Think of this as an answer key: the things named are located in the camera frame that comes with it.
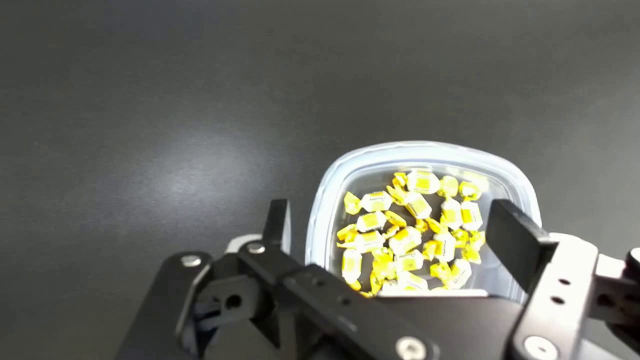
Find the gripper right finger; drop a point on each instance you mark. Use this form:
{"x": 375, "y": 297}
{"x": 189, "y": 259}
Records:
{"x": 555, "y": 300}

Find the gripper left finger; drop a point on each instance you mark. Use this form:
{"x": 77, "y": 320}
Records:
{"x": 320, "y": 295}

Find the clear plastic lunch box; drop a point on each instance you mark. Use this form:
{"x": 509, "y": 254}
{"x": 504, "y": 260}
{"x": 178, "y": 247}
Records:
{"x": 325, "y": 200}

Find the heap of yellow wrapped sweets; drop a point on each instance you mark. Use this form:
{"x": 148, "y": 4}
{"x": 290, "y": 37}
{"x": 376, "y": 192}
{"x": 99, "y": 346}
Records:
{"x": 405, "y": 240}

